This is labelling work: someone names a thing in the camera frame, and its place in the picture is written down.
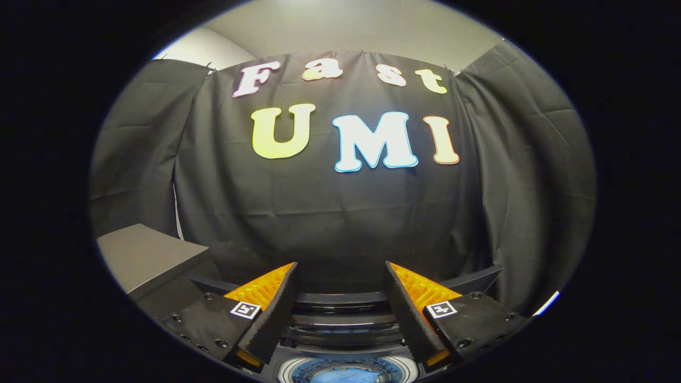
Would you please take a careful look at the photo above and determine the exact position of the dark grey washing machine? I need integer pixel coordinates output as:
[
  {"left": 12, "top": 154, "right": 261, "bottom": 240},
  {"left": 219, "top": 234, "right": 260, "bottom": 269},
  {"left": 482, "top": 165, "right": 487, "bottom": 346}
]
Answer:
[{"left": 261, "top": 343, "right": 426, "bottom": 383}]

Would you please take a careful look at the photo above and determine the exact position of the black backdrop cloth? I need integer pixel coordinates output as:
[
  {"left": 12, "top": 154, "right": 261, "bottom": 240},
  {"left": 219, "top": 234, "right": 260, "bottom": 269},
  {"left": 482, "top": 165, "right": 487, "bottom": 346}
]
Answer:
[{"left": 89, "top": 40, "right": 597, "bottom": 320}]

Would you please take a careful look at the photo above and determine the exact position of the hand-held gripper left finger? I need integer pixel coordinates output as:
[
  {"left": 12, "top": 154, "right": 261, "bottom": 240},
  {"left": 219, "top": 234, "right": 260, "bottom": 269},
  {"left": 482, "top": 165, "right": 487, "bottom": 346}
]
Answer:
[{"left": 162, "top": 262, "right": 298, "bottom": 370}]

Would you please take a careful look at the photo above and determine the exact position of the dark washing machine lid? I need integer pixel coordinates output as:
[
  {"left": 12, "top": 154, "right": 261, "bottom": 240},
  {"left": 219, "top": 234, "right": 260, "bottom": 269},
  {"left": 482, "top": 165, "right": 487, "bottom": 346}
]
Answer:
[{"left": 189, "top": 265, "right": 504, "bottom": 349}]

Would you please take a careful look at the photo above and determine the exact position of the grey cabinet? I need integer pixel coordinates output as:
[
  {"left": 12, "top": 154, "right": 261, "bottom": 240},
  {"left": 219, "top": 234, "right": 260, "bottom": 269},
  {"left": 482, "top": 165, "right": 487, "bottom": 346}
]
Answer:
[{"left": 97, "top": 223, "right": 225, "bottom": 322}]

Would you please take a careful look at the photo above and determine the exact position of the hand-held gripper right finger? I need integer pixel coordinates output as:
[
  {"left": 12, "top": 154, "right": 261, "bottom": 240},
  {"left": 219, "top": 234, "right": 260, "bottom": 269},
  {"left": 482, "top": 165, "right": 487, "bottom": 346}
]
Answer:
[{"left": 384, "top": 261, "right": 527, "bottom": 373}]

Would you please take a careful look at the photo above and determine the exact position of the light blue polo shirt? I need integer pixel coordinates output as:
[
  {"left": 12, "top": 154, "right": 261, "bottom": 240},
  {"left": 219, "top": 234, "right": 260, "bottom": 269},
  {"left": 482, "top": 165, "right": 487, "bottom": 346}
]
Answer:
[{"left": 308, "top": 364, "right": 385, "bottom": 383}]

